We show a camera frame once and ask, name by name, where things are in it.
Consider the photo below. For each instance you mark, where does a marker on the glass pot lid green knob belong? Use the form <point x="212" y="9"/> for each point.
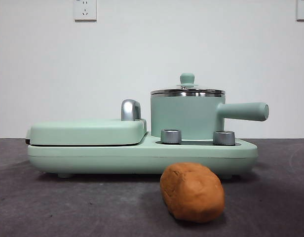
<point x="187" y="78"/>

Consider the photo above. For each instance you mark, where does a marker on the brown potato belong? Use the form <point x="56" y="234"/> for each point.
<point x="192" y="192"/>

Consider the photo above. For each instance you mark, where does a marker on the mint green grill lid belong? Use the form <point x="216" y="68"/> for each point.
<point x="87" y="130"/>

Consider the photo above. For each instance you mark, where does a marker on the silver control knob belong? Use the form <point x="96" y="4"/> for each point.
<point x="171" y="137"/>
<point x="224" y="138"/>

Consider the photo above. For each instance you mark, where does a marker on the mint green breakfast maker base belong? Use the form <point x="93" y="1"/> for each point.
<point x="117" y="158"/>

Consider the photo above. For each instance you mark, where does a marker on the white wall socket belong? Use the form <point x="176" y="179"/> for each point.
<point x="85" y="11"/>
<point x="303" y="10"/>

